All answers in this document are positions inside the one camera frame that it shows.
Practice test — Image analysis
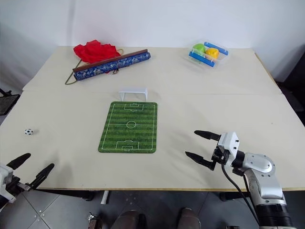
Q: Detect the dark rounded shape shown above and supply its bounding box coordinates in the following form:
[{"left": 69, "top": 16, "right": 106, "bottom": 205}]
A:
[
  {"left": 111, "top": 209, "right": 146, "bottom": 229},
  {"left": 178, "top": 207, "right": 202, "bottom": 229}
]

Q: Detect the white miniature goal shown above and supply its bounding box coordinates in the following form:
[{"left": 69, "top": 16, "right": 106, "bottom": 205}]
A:
[{"left": 119, "top": 87, "right": 149, "bottom": 102}]

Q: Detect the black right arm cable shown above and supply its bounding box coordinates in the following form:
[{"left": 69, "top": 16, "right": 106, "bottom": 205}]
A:
[{"left": 221, "top": 163, "right": 261, "bottom": 225}]

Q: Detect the blue container clip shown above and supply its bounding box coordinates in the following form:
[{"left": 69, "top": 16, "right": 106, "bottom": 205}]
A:
[
  {"left": 203, "top": 41, "right": 230, "bottom": 56},
  {"left": 188, "top": 51, "right": 215, "bottom": 68}
]

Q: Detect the black chair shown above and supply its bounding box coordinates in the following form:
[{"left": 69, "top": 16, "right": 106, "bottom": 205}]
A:
[{"left": 0, "top": 87, "right": 20, "bottom": 116}]

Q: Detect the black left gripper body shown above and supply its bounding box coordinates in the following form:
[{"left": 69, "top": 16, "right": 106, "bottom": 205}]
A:
[{"left": 5, "top": 175, "right": 32, "bottom": 197}]

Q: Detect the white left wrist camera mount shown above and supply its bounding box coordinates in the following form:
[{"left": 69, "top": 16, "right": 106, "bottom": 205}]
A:
[{"left": 0, "top": 164, "right": 16, "bottom": 211}]

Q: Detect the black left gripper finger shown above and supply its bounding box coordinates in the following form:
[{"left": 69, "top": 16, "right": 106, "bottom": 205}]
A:
[
  {"left": 29, "top": 163, "right": 55, "bottom": 191},
  {"left": 6, "top": 153, "right": 32, "bottom": 170}
]

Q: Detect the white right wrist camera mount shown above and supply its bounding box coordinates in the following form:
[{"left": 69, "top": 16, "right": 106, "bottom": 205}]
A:
[{"left": 216, "top": 131, "right": 240, "bottom": 166}]

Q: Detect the green soccer field mat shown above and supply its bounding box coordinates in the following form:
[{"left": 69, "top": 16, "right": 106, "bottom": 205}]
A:
[{"left": 97, "top": 101, "right": 159, "bottom": 154}]

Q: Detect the black equipment stand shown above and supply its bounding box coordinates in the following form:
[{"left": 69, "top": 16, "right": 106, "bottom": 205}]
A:
[{"left": 274, "top": 45, "right": 305, "bottom": 120}]

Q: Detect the green toy block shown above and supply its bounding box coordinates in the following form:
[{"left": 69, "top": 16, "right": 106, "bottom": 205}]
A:
[{"left": 192, "top": 43, "right": 206, "bottom": 57}]

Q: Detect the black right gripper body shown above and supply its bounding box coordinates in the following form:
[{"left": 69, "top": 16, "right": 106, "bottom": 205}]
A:
[{"left": 210, "top": 144, "right": 233, "bottom": 172}]

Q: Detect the clear plastic container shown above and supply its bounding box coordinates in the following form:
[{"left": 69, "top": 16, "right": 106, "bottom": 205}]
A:
[{"left": 185, "top": 41, "right": 230, "bottom": 71}]

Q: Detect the small metallic bracket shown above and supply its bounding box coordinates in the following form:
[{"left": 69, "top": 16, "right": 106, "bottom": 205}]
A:
[{"left": 87, "top": 211, "right": 103, "bottom": 229}]

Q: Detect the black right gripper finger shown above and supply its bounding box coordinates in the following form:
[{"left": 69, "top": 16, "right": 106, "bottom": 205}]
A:
[
  {"left": 184, "top": 150, "right": 214, "bottom": 170},
  {"left": 194, "top": 130, "right": 223, "bottom": 143}
]

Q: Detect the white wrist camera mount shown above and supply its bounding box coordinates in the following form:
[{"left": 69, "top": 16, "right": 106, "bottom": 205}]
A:
[
  {"left": 0, "top": 164, "right": 16, "bottom": 211},
  {"left": 216, "top": 131, "right": 240, "bottom": 166}
]

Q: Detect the red cloth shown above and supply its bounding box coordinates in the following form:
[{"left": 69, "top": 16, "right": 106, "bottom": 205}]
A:
[{"left": 73, "top": 40, "right": 122, "bottom": 62}]

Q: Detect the tan scroll hanging cord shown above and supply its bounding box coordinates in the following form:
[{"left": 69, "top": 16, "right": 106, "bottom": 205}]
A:
[{"left": 64, "top": 48, "right": 125, "bottom": 85}]

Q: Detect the blue patterned rolled scroll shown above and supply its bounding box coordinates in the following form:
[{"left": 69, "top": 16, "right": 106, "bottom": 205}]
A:
[{"left": 72, "top": 49, "right": 152, "bottom": 83}]

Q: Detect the yellow toy block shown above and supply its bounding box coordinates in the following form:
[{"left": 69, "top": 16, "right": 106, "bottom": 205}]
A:
[{"left": 205, "top": 47, "right": 220, "bottom": 60}]

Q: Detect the white table leg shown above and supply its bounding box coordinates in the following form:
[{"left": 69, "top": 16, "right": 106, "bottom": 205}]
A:
[{"left": 101, "top": 190, "right": 111, "bottom": 205}]

